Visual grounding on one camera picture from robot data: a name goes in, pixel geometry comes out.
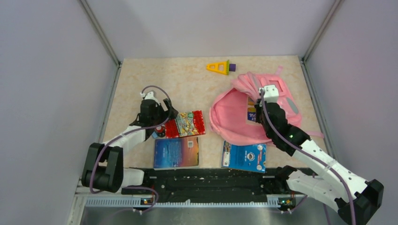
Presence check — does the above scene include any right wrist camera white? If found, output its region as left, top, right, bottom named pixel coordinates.
left=259, top=84, right=279, bottom=103

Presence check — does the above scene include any yellow triangle toy purple cap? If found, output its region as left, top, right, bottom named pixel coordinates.
left=206, top=60, right=237, bottom=75

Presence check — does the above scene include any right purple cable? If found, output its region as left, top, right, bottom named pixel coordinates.
left=260, top=88, right=357, bottom=225

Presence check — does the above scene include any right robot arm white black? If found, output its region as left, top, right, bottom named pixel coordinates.
left=254, top=99, right=384, bottom=225

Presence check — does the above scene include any red 156-storey treehouse book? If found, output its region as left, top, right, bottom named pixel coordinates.
left=165, top=111, right=206, bottom=138

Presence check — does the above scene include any red perfect stamp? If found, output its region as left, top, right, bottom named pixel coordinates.
left=155, top=125, right=166, bottom=138

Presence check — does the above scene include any light blue paperback book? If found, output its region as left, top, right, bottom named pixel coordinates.
left=221, top=141, right=267, bottom=173

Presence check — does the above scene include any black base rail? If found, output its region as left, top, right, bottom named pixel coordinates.
left=121, top=167, right=298, bottom=203

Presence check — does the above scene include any pink student backpack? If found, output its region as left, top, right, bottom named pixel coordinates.
left=209, top=65, right=325, bottom=147

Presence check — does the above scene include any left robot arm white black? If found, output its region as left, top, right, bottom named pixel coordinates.
left=81, top=98, right=178, bottom=193

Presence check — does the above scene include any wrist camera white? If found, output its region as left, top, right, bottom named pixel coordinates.
left=140, top=91, right=160, bottom=104
left=259, top=84, right=279, bottom=103

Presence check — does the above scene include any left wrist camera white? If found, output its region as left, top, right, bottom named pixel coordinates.
left=140, top=91, right=160, bottom=104

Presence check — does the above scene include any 91-storey treehouse blue book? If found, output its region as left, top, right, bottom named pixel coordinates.
left=247, top=97, right=256, bottom=122

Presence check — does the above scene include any dark blue sunset book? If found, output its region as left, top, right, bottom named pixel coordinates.
left=153, top=136, right=199, bottom=170

